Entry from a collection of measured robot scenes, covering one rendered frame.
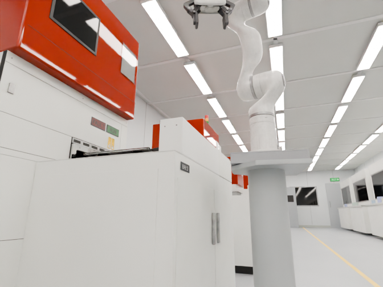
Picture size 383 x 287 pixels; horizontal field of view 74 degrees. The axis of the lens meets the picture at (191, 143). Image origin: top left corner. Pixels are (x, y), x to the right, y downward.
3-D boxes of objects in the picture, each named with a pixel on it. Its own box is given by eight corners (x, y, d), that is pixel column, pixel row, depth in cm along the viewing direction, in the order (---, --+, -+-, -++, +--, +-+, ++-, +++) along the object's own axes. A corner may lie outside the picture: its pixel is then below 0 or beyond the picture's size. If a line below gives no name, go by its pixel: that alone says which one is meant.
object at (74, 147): (68, 162, 120) (70, 143, 123) (122, 175, 160) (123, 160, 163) (70, 162, 120) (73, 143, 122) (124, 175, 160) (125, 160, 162)
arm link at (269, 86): (253, 126, 128) (250, 84, 136) (292, 118, 119) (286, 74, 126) (245, 117, 119) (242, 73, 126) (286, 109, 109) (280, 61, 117)
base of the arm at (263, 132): (287, 160, 120) (283, 123, 125) (286, 149, 103) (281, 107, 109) (247, 163, 126) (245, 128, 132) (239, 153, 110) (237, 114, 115)
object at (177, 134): (158, 155, 92) (159, 119, 96) (203, 176, 142) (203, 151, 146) (182, 153, 89) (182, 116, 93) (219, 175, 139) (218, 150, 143)
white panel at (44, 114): (-21, 151, 87) (3, 50, 98) (119, 180, 161) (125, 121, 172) (-15, 150, 86) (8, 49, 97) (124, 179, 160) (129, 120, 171)
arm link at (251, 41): (268, 94, 118) (236, 102, 126) (273, 96, 129) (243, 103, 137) (249, -10, 118) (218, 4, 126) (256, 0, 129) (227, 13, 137)
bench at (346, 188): (349, 231, 939) (341, 177, 993) (339, 229, 1102) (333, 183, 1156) (383, 232, 904) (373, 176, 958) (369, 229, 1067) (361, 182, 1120)
